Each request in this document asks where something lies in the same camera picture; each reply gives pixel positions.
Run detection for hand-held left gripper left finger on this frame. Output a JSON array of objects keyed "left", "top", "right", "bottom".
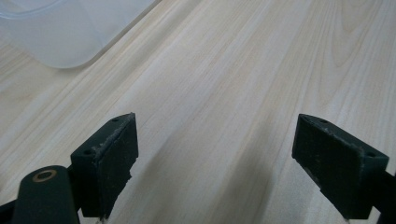
[{"left": 70, "top": 112, "right": 140, "bottom": 219}]

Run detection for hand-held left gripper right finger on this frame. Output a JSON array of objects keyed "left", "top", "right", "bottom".
[{"left": 291, "top": 113, "right": 390, "bottom": 220}]

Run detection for translucent white plastic container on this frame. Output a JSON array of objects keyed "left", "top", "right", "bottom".
[{"left": 0, "top": 0, "right": 157, "bottom": 69}]

